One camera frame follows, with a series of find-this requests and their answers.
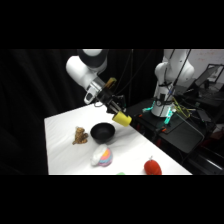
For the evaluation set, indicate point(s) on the green soft block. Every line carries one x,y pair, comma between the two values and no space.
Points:
121,173

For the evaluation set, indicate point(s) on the yellow cup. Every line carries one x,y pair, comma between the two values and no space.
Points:
122,119

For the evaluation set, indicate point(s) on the white rainbow plush toy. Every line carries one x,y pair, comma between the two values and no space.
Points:
102,156

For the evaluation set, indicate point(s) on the green light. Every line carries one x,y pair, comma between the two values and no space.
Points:
168,116

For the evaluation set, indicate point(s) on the black laptop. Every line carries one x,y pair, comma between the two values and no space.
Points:
208,77

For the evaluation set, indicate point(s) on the tan wrist camera mount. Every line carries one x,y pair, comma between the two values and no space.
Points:
110,82

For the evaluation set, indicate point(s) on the red round toy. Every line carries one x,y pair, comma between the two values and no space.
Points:
152,167

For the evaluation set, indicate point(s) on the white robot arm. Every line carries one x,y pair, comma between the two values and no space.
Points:
78,69

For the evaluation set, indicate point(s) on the black robot stand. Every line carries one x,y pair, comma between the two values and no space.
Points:
180,133

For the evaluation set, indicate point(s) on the black bowl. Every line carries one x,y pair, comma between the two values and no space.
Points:
102,132

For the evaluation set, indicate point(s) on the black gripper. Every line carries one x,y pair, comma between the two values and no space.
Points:
109,97

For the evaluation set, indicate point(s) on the tiger plush toy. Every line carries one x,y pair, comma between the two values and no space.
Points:
80,136

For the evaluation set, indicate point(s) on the whiteboard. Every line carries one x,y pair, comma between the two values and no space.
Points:
207,57

